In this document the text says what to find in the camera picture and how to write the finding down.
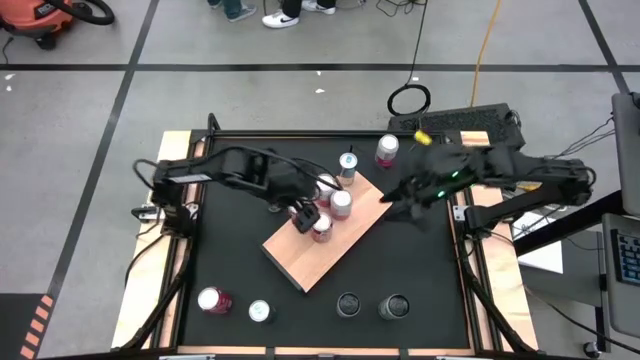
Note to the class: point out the black mat orange stripes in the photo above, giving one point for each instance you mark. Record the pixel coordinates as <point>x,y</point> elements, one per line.
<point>15,325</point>

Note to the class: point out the black perforated computer case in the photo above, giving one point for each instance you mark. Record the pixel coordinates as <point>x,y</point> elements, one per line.
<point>465,120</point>

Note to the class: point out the black frame bracket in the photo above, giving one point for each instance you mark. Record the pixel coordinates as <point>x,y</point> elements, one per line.
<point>209,124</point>

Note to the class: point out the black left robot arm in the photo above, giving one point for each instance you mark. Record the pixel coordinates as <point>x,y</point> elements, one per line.
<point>290,182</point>

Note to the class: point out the grey monitor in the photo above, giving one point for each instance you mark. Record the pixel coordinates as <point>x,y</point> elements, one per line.
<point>629,150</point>

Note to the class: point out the black aluminium table frame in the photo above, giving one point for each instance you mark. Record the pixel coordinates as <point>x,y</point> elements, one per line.
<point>300,133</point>

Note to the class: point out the black stand beam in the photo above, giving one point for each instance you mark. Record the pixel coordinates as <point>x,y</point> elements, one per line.
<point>570,225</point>

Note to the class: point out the slim can teal logo lid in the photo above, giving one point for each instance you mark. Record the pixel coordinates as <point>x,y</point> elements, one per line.
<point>348,161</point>
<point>259,310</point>

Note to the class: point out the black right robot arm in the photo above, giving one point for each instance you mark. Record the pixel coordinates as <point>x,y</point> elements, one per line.
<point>525,167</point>

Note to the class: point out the silver pink can silver lid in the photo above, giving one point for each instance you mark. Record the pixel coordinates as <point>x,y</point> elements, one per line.
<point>327,186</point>
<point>341,200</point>
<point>387,145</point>

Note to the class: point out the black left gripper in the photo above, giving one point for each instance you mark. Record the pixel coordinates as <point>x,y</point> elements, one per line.
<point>306,217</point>

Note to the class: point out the crimson can silver lid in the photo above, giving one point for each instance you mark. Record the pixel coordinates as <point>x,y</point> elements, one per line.
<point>209,299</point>

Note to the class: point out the white paper sheet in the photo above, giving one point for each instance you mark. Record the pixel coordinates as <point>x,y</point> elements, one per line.
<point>545,257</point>

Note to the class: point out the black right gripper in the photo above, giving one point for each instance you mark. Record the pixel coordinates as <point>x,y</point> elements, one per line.
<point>430,182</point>

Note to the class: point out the red Coca-Cola can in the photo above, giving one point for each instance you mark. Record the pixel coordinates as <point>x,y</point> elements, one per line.
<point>323,223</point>

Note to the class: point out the black caster wheel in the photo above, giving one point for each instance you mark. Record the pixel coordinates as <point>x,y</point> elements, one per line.
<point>591,348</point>

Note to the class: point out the grey console blue keys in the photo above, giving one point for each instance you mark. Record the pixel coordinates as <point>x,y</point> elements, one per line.
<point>630,255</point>

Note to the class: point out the silver metal bracket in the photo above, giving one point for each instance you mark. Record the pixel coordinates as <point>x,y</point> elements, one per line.
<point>460,210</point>
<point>147,216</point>

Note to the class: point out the grey stand base plate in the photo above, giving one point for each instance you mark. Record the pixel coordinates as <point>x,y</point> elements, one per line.
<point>575,270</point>

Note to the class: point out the orange shop vacuum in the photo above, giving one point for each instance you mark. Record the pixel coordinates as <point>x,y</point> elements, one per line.
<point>30,15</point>

